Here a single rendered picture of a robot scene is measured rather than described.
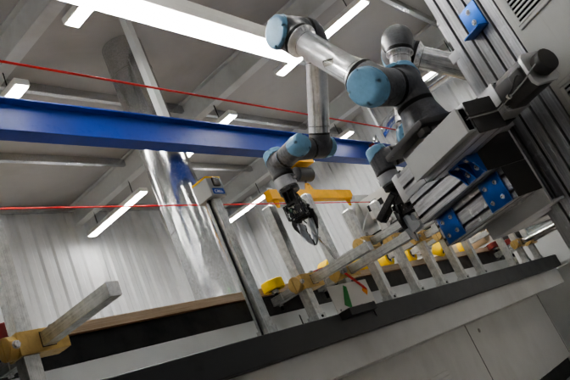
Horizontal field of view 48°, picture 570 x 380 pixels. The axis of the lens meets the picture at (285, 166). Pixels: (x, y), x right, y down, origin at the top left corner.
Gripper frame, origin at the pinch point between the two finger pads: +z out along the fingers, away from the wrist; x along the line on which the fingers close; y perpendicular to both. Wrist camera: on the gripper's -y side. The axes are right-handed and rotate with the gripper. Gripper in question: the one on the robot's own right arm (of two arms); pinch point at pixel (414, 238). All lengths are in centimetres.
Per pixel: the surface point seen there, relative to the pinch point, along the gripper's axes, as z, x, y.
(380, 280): 4.0, 19.4, -29.5
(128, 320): -5, -86, -49
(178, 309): -5, -67, -49
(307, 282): -0.1, -29.2, -27.8
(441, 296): 17, 55, -26
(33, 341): 2, -128, -28
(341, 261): -0.6, -26.4, -14.5
